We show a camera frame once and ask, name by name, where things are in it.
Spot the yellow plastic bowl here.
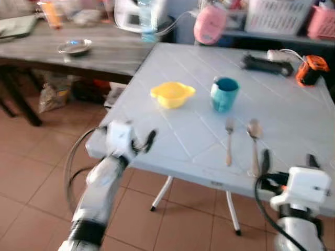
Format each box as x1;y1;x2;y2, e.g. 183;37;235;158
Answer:
150;81;196;109

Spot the white metal table leg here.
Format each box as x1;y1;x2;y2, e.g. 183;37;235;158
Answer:
150;175;175;212
225;190;243;236

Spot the white cardboard box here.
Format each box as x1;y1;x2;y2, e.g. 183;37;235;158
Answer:
104;83;127;109

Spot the teal plastic cup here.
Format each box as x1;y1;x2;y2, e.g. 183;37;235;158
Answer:
210;77;240;113

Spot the orange and black tool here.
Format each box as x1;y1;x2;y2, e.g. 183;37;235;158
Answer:
296;55;330;87

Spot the grey wooden side table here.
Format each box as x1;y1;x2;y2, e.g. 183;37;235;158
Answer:
0;20;174;127

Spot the black elongated device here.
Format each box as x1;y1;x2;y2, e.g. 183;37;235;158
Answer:
241;54;295;77

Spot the patterned plastic bag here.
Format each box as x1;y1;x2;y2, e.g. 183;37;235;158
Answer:
37;73;72;114

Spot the clear bottle with teal label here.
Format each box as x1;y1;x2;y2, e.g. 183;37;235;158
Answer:
138;0;160;43

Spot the shallow metal dish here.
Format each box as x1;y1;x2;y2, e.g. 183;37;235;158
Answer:
57;38;94;57

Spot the white kitchen appliance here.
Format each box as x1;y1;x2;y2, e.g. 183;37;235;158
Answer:
114;0;169;35

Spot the clear glass bowl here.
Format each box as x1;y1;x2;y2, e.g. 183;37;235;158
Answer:
73;9;103;27

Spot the pink plastic basket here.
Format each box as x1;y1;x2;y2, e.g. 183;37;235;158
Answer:
307;5;335;41

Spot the white plastic laundry basket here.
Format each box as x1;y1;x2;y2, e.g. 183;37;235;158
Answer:
244;0;315;36

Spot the orange bottle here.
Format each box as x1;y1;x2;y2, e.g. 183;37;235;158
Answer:
39;0;64;30

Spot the green flat tray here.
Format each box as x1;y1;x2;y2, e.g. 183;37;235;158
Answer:
0;15;39;41

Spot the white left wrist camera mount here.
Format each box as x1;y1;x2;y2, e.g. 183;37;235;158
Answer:
106;121;136;158

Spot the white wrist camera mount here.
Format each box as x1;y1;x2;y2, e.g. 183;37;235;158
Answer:
106;121;136;158
270;166;332;212

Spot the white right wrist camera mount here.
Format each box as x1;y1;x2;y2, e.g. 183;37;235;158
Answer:
270;166;332;212

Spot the spoon with wooden handle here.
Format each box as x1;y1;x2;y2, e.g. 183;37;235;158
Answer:
247;119;263;178

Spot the fork with wooden handle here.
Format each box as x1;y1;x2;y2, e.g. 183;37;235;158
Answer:
225;118;235;167

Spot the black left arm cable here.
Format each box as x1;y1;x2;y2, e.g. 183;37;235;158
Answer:
63;127;108;215

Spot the white adapter with cable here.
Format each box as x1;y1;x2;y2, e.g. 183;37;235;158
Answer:
266;48;305;63

